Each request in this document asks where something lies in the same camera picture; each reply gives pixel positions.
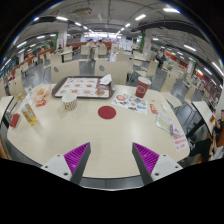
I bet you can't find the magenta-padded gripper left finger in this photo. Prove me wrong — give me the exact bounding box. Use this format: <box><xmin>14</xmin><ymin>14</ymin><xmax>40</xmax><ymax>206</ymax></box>
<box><xmin>40</xmin><ymin>142</ymin><xmax>92</xmax><ymax>186</ymax></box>

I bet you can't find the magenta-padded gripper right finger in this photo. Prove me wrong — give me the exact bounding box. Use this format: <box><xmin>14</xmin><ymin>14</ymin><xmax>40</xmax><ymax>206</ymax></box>
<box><xmin>131</xmin><ymin>142</ymin><xmax>184</xmax><ymax>186</ymax></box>

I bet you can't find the clear yellow-capped drink bottle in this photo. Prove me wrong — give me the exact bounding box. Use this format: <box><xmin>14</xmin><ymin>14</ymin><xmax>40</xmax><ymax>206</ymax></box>
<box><xmin>15</xmin><ymin>93</ymin><xmax>38</xmax><ymax>126</ymax></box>

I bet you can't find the white notice with red print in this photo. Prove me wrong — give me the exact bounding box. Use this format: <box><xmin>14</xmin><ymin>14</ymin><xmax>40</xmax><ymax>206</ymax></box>
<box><xmin>171</xmin><ymin>128</ymin><xmax>190</xmax><ymax>153</ymax></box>

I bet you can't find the clear plastic sleeve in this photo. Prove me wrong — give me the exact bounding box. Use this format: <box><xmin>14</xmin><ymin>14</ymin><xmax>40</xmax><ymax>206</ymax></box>
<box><xmin>155</xmin><ymin>112</ymin><xmax>174</xmax><ymax>134</ymax></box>

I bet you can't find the flat round red coaster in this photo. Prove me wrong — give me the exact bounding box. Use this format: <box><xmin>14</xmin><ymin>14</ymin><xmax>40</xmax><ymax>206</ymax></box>
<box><xmin>97</xmin><ymin>105</ymin><xmax>117</xmax><ymax>120</ymax></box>

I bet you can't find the colourful sticker sheet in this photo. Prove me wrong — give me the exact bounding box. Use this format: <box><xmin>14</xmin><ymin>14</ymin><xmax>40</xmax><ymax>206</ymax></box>
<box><xmin>110</xmin><ymin>91</ymin><xmax>149</xmax><ymax>116</ymax></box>

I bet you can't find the red white sauce packet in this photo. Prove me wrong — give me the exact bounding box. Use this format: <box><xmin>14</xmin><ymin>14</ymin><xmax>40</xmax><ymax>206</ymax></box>
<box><xmin>35</xmin><ymin>99</ymin><xmax>48</xmax><ymax>108</ymax></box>

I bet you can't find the red paper cup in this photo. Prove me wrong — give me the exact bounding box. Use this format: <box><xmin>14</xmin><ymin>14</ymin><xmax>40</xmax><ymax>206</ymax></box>
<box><xmin>134</xmin><ymin>76</ymin><xmax>152</xmax><ymax>99</ymax></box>

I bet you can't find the printed paper tray liner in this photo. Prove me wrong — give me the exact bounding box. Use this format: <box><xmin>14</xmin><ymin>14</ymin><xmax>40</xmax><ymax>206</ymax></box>
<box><xmin>54</xmin><ymin>77</ymin><xmax>111</xmax><ymax>99</ymax></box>

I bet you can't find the flat red packet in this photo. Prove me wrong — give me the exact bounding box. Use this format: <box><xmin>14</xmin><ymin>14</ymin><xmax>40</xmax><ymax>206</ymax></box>
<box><xmin>9</xmin><ymin>113</ymin><xmax>21</xmax><ymax>129</ymax></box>

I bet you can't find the white neighbouring table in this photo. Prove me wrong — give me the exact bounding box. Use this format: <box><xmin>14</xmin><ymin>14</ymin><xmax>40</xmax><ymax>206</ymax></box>
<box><xmin>191</xmin><ymin>100</ymin><xmax>216</xmax><ymax>136</ymax></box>
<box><xmin>0</xmin><ymin>95</ymin><xmax>14</xmax><ymax>124</ymax></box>

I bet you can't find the person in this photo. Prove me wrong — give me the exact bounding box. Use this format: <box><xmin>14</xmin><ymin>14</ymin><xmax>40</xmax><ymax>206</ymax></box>
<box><xmin>154</xmin><ymin>50</ymin><xmax>167</xmax><ymax>68</ymax></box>
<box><xmin>96</xmin><ymin>39</ymin><xmax>106</xmax><ymax>51</ymax></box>
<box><xmin>208</xmin><ymin>109</ymin><xmax>224</xmax><ymax>161</ymax></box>
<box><xmin>85</xmin><ymin>38</ymin><xmax>97</xmax><ymax>62</ymax></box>

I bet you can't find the crumpled white napkin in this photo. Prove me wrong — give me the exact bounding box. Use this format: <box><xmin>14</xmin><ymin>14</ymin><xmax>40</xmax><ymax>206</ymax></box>
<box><xmin>99</xmin><ymin>73</ymin><xmax>114</xmax><ymax>86</ymax></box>

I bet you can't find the beige chair with round hole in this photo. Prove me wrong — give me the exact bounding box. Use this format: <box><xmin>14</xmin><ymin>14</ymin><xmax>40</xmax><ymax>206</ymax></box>
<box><xmin>49</xmin><ymin>59</ymin><xmax>81</xmax><ymax>84</ymax></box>
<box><xmin>94</xmin><ymin>59</ymin><xmax>129</xmax><ymax>84</ymax></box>

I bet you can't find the group of beige chairs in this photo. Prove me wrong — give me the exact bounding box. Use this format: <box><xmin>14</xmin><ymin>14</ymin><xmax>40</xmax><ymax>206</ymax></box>
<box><xmin>0</xmin><ymin>43</ymin><xmax>214</xmax><ymax>101</ymax></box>

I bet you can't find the group of ceiling lights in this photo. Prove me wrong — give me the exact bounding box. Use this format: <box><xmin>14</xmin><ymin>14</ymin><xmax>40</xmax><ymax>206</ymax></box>
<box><xmin>0</xmin><ymin>6</ymin><xmax>224</xmax><ymax>78</ymax></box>

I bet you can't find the ceiling air conditioning unit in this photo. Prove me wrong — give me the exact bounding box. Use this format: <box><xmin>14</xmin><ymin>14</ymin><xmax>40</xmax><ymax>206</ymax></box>
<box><xmin>71</xmin><ymin>8</ymin><xmax>93</xmax><ymax>18</ymax></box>

